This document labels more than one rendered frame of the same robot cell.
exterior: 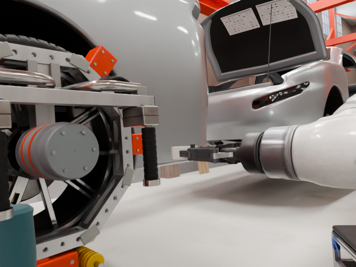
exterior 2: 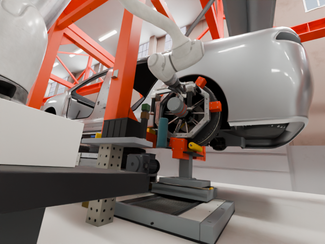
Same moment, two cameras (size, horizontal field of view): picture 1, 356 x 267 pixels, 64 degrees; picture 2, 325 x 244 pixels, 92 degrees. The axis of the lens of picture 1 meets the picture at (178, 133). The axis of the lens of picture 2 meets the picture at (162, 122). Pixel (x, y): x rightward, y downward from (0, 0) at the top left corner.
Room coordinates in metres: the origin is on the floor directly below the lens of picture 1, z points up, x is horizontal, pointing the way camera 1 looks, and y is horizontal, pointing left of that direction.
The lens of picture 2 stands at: (0.28, -0.98, 0.32)
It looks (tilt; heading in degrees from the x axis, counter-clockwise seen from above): 16 degrees up; 77
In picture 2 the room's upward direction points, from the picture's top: 5 degrees clockwise
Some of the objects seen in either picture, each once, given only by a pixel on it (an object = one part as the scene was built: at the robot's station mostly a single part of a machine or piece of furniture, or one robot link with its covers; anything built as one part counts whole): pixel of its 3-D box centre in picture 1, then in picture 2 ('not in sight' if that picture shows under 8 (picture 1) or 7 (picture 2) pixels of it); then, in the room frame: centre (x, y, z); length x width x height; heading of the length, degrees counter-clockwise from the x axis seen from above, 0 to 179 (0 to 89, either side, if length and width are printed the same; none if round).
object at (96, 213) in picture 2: not in sight; (106, 181); (0.21, 0.04, 0.21); 0.10 x 0.10 x 0.42; 46
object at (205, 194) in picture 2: not in sight; (184, 189); (0.89, 0.48, 0.13); 0.50 x 0.36 x 0.10; 136
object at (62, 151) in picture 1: (55, 151); (178, 107); (0.72, 0.31, 0.85); 0.21 x 0.14 x 0.14; 46
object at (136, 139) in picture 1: (136, 143); (215, 106); (1.00, 0.15, 0.85); 0.09 x 0.08 x 0.07; 136
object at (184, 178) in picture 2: not in sight; (185, 168); (0.89, 0.48, 0.32); 0.40 x 0.30 x 0.28; 136
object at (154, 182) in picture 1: (149, 154); (189, 100); (0.73, 0.07, 0.83); 0.04 x 0.04 x 0.16
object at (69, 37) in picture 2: not in sight; (112, 72); (-0.25, 2.82, 2.54); 2.58 x 0.12 x 0.42; 46
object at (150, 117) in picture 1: (140, 116); (191, 90); (0.75, 0.10, 0.93); 0.09 x 0.05 x 0.05; 46
